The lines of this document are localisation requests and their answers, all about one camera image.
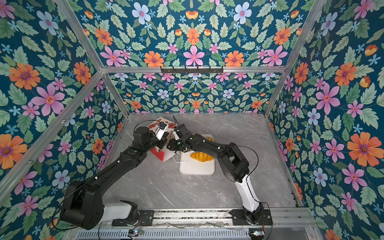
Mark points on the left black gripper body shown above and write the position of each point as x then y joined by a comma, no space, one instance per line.
160,143

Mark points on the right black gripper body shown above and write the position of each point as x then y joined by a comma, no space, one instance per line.
178,145

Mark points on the red white paper bag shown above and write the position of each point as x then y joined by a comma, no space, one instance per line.
163,154

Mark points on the orange fake bread roll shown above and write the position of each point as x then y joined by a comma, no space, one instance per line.
201,157

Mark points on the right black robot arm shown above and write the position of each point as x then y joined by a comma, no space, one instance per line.
232,161

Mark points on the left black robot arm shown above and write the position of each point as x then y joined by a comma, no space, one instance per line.
83,202

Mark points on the white rectangular tray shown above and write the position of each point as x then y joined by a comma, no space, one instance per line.
188,166

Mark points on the black wall hook rail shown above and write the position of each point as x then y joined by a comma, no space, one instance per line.
191,70

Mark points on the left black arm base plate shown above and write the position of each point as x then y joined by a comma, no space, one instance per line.
142,218

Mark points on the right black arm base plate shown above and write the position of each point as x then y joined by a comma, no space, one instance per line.
239,218

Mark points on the white perforated cable duct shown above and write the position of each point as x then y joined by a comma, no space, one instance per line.
164,234

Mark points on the aluminium front mounting rail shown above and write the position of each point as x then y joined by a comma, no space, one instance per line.
282,217

